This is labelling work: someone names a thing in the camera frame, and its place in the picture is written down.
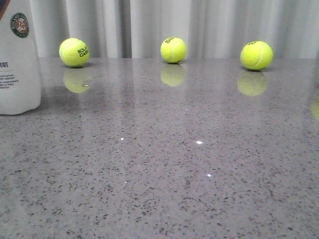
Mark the white blue tennis ball can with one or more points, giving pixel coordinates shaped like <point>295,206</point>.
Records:
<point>20,89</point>

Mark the middle tennis ball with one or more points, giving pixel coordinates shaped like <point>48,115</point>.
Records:
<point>173,49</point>

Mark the tennis ball with Roland Garros print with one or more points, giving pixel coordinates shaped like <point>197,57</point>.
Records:
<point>74,52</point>

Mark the right tennis ball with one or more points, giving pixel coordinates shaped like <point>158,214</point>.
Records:
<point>256,55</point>

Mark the grey pleated curtain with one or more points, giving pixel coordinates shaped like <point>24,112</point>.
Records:
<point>210,28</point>

